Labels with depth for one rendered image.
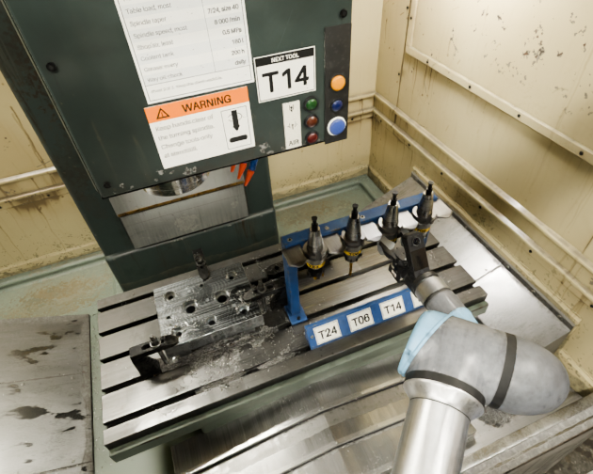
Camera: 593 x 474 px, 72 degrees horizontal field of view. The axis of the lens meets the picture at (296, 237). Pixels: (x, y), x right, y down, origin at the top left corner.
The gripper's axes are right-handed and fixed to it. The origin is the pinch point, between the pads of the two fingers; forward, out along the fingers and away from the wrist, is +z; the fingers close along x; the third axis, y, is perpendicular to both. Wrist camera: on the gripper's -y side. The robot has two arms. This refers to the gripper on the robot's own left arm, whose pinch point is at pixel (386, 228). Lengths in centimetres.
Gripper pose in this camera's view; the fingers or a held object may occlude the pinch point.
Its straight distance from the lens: 115.4
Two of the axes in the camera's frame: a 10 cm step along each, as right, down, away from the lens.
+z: -3.7, -6.5, 6.7
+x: 9.3, -2.8, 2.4
